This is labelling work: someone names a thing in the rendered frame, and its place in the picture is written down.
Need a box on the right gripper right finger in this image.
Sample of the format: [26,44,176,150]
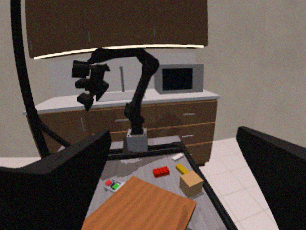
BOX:
[236,126,306,230]

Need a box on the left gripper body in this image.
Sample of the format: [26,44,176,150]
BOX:
[77,78,109,107]

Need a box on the brown wooden dolly with black caster wheels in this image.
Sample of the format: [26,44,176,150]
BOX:
[81,176,197,230]

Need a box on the red lego brick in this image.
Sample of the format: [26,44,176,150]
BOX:
[153,166,169,178]

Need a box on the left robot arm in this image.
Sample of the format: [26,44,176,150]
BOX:
[72,48,160,135]

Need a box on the yellow flat bar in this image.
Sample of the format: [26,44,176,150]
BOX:
[175,164,189,175]

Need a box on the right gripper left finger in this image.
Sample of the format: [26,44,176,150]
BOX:
[0,130,112,230]

